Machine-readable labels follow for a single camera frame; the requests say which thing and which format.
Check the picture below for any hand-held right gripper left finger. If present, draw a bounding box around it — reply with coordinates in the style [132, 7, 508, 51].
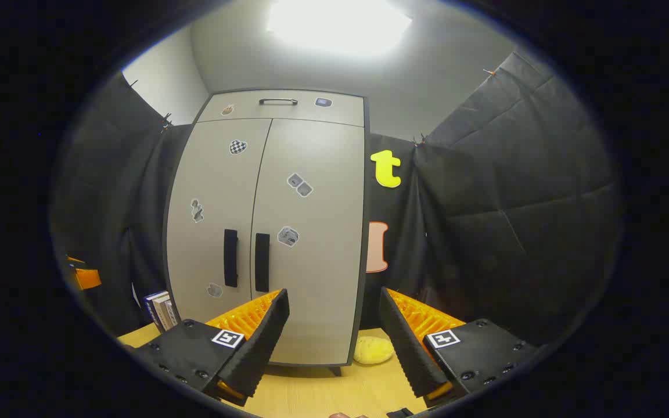
[125, 289, 290, 408]

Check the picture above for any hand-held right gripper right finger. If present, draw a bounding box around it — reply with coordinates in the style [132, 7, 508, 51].
[379, 287, 544, 408]

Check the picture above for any black door handle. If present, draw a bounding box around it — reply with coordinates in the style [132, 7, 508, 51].
[254, 233, 271, 293]
[223, 229, 239, 289]

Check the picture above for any grey cabinet door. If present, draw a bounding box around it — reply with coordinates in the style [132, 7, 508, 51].
[164, 118, 273, 329]
[250, 118, 366, 366]

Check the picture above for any grey double-door shoe cabinet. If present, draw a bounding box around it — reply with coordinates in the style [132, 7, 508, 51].
[162, 88, 370, 375]

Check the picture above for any grey cabinet top drawer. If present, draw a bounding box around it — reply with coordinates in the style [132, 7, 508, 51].
[197, 90, 365, 128]

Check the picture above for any yellow fluffy sponge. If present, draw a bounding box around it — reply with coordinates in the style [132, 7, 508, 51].
[353, 336, 395, 365]

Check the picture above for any blue white small box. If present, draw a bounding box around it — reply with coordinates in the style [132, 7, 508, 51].
[143, 291, 164, 333]

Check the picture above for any beige small box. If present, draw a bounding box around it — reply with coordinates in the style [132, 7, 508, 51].
[153, 294, 179, 330]

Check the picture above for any black backdrop cloth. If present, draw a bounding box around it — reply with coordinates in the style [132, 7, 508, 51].
[50, 51, 623, 349]

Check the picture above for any ceiling light panel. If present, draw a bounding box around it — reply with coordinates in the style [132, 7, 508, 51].
[266, 0, 413, 57]

